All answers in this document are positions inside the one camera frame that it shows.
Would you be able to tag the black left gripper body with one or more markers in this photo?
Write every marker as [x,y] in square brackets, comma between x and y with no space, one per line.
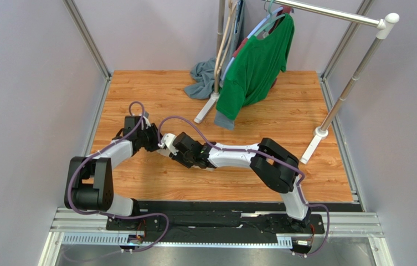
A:
[143,135]

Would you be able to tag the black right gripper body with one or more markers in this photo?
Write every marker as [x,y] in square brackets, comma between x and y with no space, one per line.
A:
[178,148]

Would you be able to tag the beige linen napkin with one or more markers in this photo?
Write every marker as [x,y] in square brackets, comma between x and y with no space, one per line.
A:
[179,158]

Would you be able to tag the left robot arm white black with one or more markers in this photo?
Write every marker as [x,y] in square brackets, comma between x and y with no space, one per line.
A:
[90,186]

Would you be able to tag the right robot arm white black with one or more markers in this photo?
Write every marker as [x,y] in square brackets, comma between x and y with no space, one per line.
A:
[275,166]

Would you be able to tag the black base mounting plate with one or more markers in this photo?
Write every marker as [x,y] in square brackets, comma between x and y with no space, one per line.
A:
[213,223]

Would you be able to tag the blue-grey garment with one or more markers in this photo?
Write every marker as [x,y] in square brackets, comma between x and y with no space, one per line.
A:
[203,73]

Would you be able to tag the beige wooden clothes hanger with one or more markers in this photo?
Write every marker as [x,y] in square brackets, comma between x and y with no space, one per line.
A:
[223,36]

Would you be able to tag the light blue clothes hanger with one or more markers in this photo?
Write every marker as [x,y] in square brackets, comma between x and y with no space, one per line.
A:
[264,33]

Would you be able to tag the green t-shirt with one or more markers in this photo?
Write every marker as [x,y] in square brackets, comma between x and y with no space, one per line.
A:
[232,100]

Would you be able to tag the teal clothes hanger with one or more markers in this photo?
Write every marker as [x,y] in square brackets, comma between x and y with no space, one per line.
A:
[268,22]

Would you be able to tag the maroon garment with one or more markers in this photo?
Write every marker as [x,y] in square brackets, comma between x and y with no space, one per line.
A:
[260,61]

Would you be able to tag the silver white clothes rack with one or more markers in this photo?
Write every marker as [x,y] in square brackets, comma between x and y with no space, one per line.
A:
[384,27]

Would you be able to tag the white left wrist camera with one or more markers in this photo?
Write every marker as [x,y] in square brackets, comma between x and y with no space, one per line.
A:
[145,120]

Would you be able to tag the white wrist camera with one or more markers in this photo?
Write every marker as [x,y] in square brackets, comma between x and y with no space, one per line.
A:
[166,147]
[145,120]

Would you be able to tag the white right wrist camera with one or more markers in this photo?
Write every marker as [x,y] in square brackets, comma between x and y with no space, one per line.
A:
[166,147]

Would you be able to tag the aluminium frame rail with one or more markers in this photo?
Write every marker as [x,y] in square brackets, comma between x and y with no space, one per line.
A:
[92,229]

